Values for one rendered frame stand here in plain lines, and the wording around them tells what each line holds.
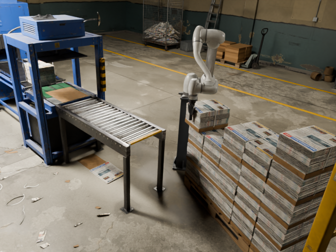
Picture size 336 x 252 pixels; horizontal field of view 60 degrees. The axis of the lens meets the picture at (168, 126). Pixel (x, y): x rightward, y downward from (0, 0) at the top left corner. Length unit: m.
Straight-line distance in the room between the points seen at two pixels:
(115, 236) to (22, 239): 0.86
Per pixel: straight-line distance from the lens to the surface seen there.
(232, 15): 10.35
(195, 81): 2.88
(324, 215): 1.94
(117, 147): 2.90
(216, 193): 3.07
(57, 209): 3.40
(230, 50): 9.20
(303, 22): 9.40
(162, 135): 3.11
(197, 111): 2.97
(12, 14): 5.92
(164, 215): 3.23
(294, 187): 2.27
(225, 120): 3.17
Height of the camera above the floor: 2.23
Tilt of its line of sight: 27 degrees down
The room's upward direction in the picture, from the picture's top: 3 degrees clockwise
